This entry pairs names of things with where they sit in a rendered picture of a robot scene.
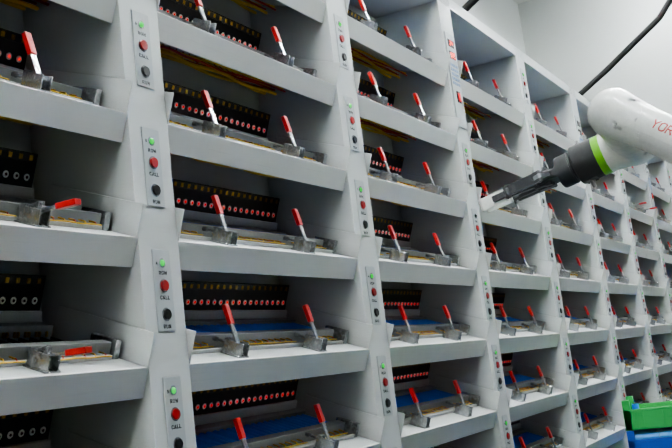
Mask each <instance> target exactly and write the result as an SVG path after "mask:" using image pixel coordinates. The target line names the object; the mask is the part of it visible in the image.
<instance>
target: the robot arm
mask: <svg viewBox="0 0 672 448"><path fill-rule="evenodd" d="M588 120H589V123H590V125H591V127H592V128H593V130H594V131H595V132H596V133H597V134H598V135H596V136H594V137H591V138H589V139H587V140H585V141H582V142H580V143H579V142H578V140H577V141H575V143H576V144H575V145H573V146H571V147H569V148H568V153H564V154H562V155H560V156H558V157H555V158H554V159H553V165H554V167H553V168H552V169H543V170H541V171H540V170H537V171H535V172H534V173H532V174H530V175H528V176H526V177H524V178H522V179H520V180H517V181H515V182H513V183H511V184H509V185H507V186H504V185H503V186H502V188H503V189H502V190H500V191H497V192H495V193H493V194H491V195H488V196H486V197H484V198H481V199H479V200H478V201H479V204H480V207H481V209H482V211H483V212H484V211H487V213H490V212H492V211H494V210H496V209H499V208H501V207H503V206H506V205H508V204H510V203H513V202H514V203H515V204H518V200H519V201H522V200H524V199H526V198H528V197H531V196H533V195H536V194H538V193H541V192H543V191H546V190H548V189H551V188H554V187H557V186H558V185H557V183H559V182H561V183H562V185H563V186H564V187H566V188H568V187H570V186H573V185H575V184H577V183H580V181H581V182H582V183H584V184H590V183H591V184H592V186H593V188H596V187H597V185H596V181H597V180H599V178H601V177H603V176H606V175H608V174H611V173H613V172H615V171H618V170H621V169H624V168H628V167H632V166H637V165H642V164H645V163H647V162H648V161H650V160H651V159H652V158H653V157H654V156H656V157H658V158H660V159H662V160H664V161H666V162H668V163H670V164H672V115H670V114H668V113H666V112H664V111H662V110H660V109H658V108H656V107H654V106H652V105H650V104H648V103H646V102H645V101H643V100H641V99H639V98H638V97H636V96H634V95H633V94H631V93H630V92H628V91H626V90H624V89H620V88H608V89H605V90H603V91H601V92H599V93H598V94H596V95H595V96H594V98H593V99H592V100H591V102H590V104H589V107H588Z"/></svg>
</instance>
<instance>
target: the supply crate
mask: <svg viewBox="0 0 672 448"><path fill-rule="evenodd" d="M633 403H634V399H633V396H626V400H622V401H621V404H622V410H623V416H624V422H625V428H626V431H635V430H646V429H657V428H668V427H672V401H663V402H653V403H643V404H639V409H632V404H633Z"/></svg>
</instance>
